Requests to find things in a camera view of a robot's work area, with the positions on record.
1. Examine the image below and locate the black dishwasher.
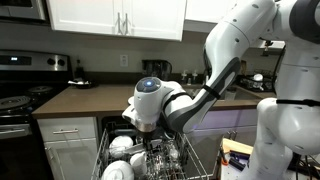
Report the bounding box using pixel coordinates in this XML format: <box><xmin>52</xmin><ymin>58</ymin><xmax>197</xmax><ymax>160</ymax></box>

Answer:
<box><xmin>99</xmin><ymin>114</ymin><xmax>184</xmax><ymax>134</ymax></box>

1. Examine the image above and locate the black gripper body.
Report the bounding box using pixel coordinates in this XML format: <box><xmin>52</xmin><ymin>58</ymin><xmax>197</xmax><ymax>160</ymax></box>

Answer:
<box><xmin>141</xmin><ymin>130</ymin><xmax>157</xmax><ymax>152</ymax></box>

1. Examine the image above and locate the dark glass bottle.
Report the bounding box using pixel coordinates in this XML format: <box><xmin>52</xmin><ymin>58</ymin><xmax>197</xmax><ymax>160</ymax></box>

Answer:
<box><xmin>74</xmin><ymin>59</ymin><xmax>85</xmax><ymax>81</ymax></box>

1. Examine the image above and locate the black tool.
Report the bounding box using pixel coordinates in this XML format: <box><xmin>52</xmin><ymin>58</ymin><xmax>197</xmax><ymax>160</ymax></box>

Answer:
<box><xmin>228</xmin><ymin>149</ymin><xmax>251</xmax><ymax>172</ymax></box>

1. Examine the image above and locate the white upper cabinet door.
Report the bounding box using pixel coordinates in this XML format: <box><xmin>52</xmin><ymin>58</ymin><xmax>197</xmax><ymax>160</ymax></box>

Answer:
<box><xmin>46</xmin><ymin>0</ymin><xmax>124</xmax><ymax>36</ymax></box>
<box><xmin>122</xmin><ymin>0</ymin><xmax>188</xmax><ymax>42</ymax></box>
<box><xmin>184</xmin><ymin>0</ymin><xmax>236</xmax><ymax>26</ymax></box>

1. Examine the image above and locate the white base cabinet door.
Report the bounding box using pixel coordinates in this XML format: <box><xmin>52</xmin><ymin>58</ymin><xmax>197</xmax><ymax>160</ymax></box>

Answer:
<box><xmin>43</xmin><ymin>138</ymin><xmax>100</xmax><ymax>180</ymax></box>

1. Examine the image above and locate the orange handled tool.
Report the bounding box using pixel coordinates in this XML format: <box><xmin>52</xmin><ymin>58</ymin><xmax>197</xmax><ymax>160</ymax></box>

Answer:
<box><xmin>218</xmin><ymin>146</ymin><xmax>230</xmax><ymax>167</ymax></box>

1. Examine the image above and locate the grey sink base cabinet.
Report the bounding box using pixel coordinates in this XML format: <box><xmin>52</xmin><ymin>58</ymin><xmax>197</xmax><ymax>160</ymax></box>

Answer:
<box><xmin>184</xmin><ymin>108</ymin><xmax>259</xmax><ymax>178</ymax></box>

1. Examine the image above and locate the metal drawer handle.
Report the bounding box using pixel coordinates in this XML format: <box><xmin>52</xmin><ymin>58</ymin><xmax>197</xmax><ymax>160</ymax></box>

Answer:
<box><xmin>52</xmin><ymin>128</ymin><xmax>80</xmax><ymax>135</ymax></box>

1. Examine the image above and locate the stainless steel microwave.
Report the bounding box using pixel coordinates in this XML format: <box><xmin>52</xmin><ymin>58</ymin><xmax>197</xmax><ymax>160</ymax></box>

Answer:
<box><xmin>0</xmin><ymin>0</ymin><xmax>48</xmax><ymax>23</ymax></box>

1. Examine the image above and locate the wire dishwasher rack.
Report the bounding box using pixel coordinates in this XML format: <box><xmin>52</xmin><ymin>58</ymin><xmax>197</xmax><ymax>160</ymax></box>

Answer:
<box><xmin>90</xmin><ymin>123</ymin><xmax>211</xmax><ymax>180</ymax></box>

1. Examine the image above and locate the white ceramic mug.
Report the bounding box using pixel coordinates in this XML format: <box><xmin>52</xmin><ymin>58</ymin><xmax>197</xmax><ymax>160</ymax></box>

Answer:
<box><xmin>129</xmin><ymin>151</ymin><xmax>148</xmax><ymax>178</ymax></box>

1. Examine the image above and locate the black stove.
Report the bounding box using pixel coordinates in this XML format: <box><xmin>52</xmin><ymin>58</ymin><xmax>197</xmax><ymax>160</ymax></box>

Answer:
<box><xmin>0</xmin><ymin>49</ymin><xmax>74</xmax><ymax>180</ymax></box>

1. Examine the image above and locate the metal base cabinet handle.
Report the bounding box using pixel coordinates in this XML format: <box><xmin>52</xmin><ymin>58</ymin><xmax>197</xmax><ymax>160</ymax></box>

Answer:
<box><xmin>45</xmin><ymin>146</ymin><xmax>55</xmax><ymax>162</ymax></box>

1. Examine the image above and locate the white wall outlet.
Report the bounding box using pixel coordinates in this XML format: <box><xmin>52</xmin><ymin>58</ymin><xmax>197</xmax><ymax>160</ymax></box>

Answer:
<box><xmin>119</xmin><ymin>54</ymin><xmax>129</xmax><ymax>68</ymax></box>

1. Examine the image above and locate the black coffee maker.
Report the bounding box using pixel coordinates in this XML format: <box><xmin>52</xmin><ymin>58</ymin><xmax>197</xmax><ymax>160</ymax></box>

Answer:
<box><xmin>141</xmin><ymin>59</ymin><xmax>173</xmax><ymax>83</ymax></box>

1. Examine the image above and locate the grey robot base table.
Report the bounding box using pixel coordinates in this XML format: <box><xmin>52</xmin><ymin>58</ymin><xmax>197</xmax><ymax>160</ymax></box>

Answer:
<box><xmin>216</xmin><ymin>154</ymin><xmax>251</xmax><ymax>180</ymax></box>

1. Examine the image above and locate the wooden board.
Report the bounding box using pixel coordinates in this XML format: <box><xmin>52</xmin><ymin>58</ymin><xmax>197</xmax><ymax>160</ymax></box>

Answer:
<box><xmin>219</xmin><ymin>137</ymin><xmax>255</xmax><ymax>158</ymax></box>

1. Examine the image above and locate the white drawer front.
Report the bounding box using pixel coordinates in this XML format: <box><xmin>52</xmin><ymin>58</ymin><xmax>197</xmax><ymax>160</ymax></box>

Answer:
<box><xmin>37</xmin><ymin>116</ymin><xmax>98</xmax><ymax>143</ymax></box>

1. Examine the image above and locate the white ceramic bowl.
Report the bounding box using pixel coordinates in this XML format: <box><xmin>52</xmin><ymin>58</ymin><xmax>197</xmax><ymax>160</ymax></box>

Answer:
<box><xmin>108</xmin><ymin>134</ymin><xmax>134</xmax><ymax>158</ymax></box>
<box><xmin>100</xmin><ymin>160</ymin><xmax>135</xmax><ymax>180</ymax></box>

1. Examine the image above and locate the metal cabinet door handle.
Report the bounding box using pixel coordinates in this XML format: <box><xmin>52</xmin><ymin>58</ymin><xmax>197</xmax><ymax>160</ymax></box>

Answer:
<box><xmin>123</xmin><ymin>12</ymin><xmax>130</xmax><ymax>36</ymax></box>
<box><xmin>115</xmin><ymin>12</ymin><xmax>122</xmax><ymax>35</ymax></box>

